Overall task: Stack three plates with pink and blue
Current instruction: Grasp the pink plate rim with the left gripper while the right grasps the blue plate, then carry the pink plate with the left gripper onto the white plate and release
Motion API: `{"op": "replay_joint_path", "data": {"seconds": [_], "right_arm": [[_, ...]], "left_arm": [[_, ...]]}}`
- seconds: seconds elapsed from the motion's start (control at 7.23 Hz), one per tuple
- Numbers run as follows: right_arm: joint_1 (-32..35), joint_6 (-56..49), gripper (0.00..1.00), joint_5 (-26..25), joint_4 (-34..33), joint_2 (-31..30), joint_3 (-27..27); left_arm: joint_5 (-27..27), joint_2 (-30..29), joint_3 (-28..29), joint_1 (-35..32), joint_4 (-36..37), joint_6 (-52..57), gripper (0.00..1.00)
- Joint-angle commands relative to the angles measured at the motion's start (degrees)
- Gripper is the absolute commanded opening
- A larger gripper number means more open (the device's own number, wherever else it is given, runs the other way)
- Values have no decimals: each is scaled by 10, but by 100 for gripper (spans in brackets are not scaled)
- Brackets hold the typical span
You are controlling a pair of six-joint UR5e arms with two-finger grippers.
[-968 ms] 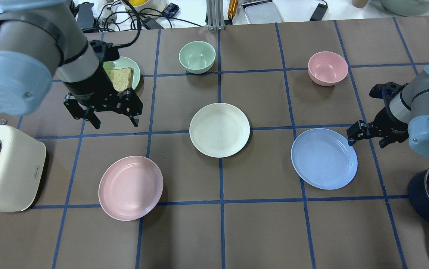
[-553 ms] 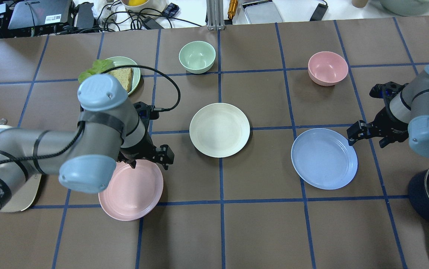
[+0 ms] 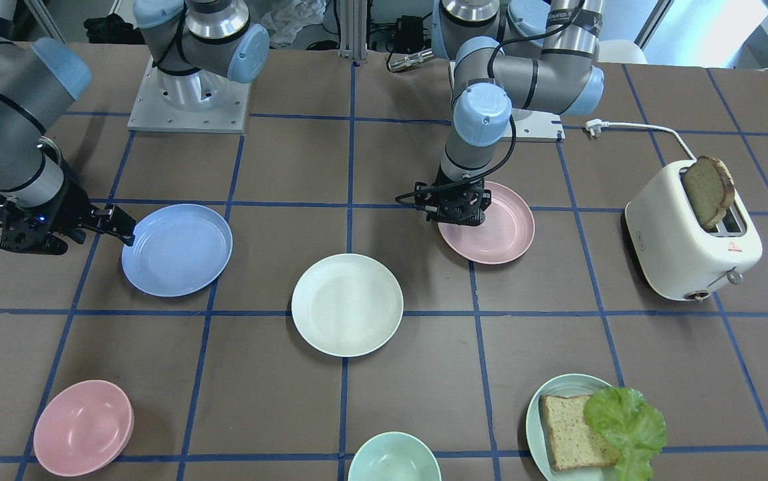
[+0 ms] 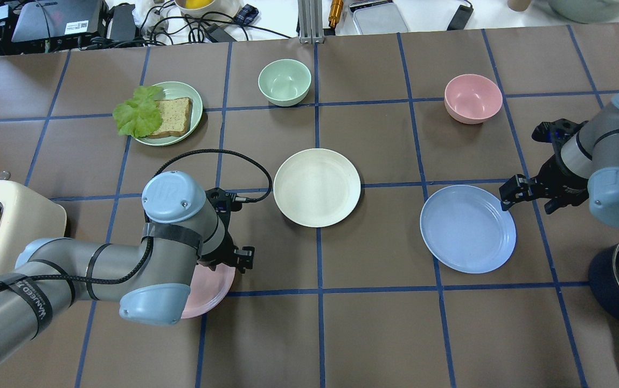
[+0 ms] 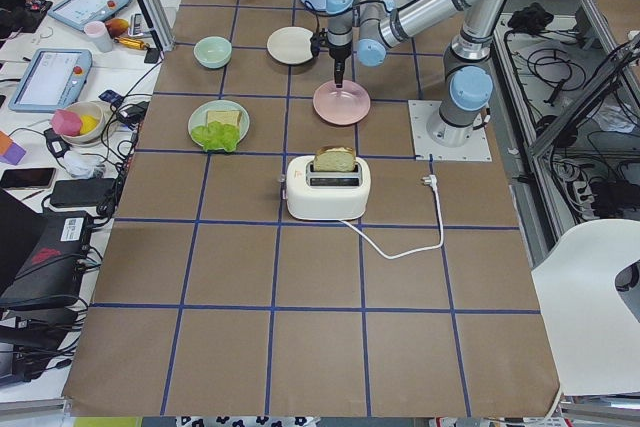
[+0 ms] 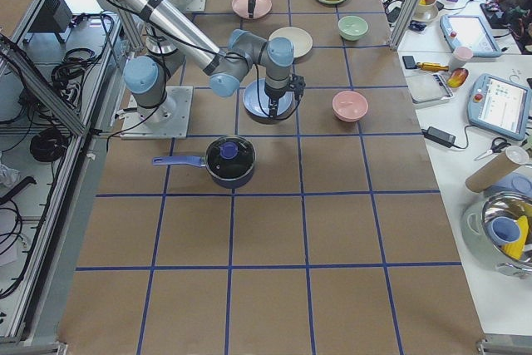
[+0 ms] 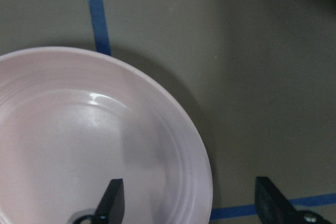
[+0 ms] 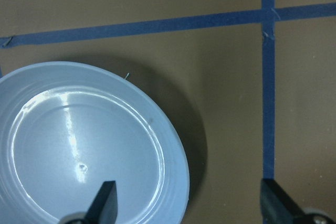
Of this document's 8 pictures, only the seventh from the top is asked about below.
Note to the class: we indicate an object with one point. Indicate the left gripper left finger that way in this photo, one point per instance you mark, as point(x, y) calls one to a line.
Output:
point(110, 208)

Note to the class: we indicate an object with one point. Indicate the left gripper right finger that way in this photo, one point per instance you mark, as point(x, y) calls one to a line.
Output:
point(273, 207)

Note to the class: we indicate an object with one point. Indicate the pink plate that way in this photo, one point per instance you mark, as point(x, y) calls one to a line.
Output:
point(72, 120)

